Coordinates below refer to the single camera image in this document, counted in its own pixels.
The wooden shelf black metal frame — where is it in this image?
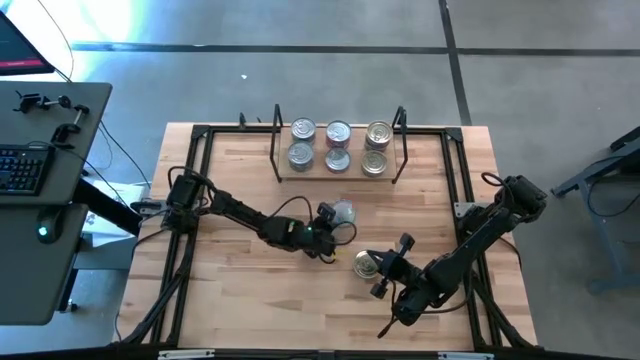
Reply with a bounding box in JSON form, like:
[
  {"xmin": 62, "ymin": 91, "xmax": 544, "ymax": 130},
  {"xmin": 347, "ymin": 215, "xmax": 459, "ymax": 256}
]
[{"xmin": 267, "ymin": 103, "xmax": 409, "ymax": 185}]

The black computer mouse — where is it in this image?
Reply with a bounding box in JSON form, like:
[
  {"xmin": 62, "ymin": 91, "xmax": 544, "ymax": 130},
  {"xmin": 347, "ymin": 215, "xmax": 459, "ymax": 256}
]
[{"xmin": 35, "ymin": 209, "xmax": 65, "ymax": 245}]

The blue label salmon can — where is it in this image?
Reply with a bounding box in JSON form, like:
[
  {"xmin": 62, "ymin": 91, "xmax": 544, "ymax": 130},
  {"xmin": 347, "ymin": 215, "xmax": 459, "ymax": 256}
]
[
  {"xmin": 364, "ymin": 120, "xmax": 394, "ymax": 152},
  {"xmin": 352, "ymin": 250, "xmax": 382, "ymax": 280},
  {"xmin": 360, "ymin": 150, "xmax": 389, "ymax": 178}
]

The black keyboard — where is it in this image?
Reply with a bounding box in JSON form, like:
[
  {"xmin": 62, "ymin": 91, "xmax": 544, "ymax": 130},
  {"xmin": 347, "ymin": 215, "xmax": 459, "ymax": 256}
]
[{"xmin": 0, "ymin": 144, "xmax": 57, "ymax": 196}]

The dark grey desk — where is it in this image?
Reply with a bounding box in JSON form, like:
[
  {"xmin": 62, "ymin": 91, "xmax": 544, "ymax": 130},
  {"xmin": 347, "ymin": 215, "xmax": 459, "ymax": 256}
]
[{"xmin": 0, "ymin": 81, "xmax": 114, "ymax": 327}]

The thin white cable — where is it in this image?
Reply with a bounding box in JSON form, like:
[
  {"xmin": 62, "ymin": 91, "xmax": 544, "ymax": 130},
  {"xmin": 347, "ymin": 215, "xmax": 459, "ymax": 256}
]
[{"xmin": 35, "ymin": 0, "xmax": 76, "ymax": 82}]

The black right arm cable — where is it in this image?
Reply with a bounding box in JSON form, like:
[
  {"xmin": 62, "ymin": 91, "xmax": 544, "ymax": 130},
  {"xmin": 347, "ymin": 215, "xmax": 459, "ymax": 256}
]
[{"xmin": 480, "ymin": 171, "xmax": 506, "ymax": 189}]

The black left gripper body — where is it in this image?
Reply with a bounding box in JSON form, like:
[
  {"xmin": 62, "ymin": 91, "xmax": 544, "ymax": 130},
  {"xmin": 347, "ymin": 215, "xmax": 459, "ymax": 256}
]
[{"xmin": 305, "ymin": 202, "xmax": 338, "ymax": 261}]

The black desk monitor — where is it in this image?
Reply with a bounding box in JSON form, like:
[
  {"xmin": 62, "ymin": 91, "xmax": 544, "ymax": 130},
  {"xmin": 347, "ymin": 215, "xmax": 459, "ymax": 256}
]
[{"xmin": 0, "ymin": 9, "xmax": 57, "ymax": 77}]

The silver metal bracket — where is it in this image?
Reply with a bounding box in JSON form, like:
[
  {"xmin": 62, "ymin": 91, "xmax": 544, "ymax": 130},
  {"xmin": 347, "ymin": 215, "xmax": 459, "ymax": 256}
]
[
  {"xmin": 157, "ymin": 349, "xmax": 216, "ymax": 360},
  {"xmin": 437, "ymin": 351, "xmax": 495, "ymax": 360}
]

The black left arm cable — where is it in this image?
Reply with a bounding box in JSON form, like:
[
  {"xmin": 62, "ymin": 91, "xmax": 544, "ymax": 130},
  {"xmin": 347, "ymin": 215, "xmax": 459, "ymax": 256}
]
[{"xmin": 269, "ymin": 194, "xmax": 316, "ymax": 224}]

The black desk clamp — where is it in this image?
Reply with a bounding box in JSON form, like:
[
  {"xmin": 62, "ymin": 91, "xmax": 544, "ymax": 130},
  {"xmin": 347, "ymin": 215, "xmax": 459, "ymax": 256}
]
[
  {"xmin": 50, "ymin": 103, "xmax": 92, "ymax": 150},
  {"xmin": 13, "ymin": 89, "xmax": 74, "ymax": 115}
]

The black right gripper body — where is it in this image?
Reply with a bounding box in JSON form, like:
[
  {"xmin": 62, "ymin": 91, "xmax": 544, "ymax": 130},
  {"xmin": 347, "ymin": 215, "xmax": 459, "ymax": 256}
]
[{"xmin": 370, "ymin": 232, "xmax": 426, "ymax": 300}]

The black desk leg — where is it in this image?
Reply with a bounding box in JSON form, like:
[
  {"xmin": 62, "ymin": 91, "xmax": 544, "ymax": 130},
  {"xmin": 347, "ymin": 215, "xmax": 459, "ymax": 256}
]
[{"xmin": 73, "ymin": 177, "xmax": 146, "ymax": 237}]

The red label tuna can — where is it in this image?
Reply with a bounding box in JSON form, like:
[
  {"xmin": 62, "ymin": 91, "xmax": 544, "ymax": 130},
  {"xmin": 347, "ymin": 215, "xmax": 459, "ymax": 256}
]
[
  {"xmin": 325, "ymin": 119, "xmax": 353, "ymax": 150},
  {"xmin": 324, "ymin": 147, "xmax": 352, "ymax": 174},
  {"xmin": 330, "ymin": 198, "xmax": 359, "ymax": 226}
]

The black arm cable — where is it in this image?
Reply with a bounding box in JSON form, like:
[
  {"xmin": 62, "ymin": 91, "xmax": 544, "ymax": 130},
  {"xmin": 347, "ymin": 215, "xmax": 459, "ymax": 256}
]
[
  {"xmin": 480, "ymin": 171, "xmax": 506, "ymax": 189},
  {"xmin": 269, "ymin": 194, "xmax": 316, "ymax": 224}
]

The green label tuna can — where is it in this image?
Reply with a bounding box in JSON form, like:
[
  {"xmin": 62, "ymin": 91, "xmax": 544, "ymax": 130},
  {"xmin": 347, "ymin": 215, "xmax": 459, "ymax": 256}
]
[
  {"xmin": 286, "ymin": 141, "xmax": 316, "ymax": 173},
  {"xmin": 290, "ymin": 116, "xmax": 318, "ymax": 145}
]

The black stand cable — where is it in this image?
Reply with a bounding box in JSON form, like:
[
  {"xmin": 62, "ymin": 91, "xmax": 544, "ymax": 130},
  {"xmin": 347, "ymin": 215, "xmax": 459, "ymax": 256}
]
[{"xmin": 564, "ymin": 155, "xmax": 640, "ymax": 219}]

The black desk cable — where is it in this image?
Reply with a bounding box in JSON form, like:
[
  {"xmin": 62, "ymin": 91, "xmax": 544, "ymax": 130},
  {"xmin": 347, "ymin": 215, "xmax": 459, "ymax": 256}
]
[{"xmin": 97, "ymin": 119, "xmax": 155, "ymax": 201}]

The grey metal stand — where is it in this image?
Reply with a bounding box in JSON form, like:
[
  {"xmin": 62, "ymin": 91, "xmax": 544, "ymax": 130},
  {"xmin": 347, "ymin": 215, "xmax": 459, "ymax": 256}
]
[{"xmin": 549, "ymin": 124, "xmax": 640, "ymax": 294}]

